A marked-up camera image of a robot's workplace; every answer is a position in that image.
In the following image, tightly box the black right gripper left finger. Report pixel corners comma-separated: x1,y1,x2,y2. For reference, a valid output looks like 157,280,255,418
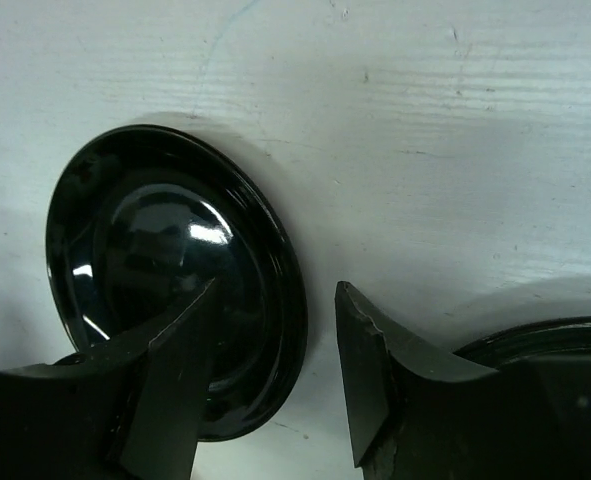
0,282,215,479

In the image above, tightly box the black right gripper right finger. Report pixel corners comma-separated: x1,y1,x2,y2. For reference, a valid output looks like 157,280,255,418
335,281,591,479

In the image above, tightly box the glossy black plate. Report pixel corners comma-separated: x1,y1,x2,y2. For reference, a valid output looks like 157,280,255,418
45,124,308,442

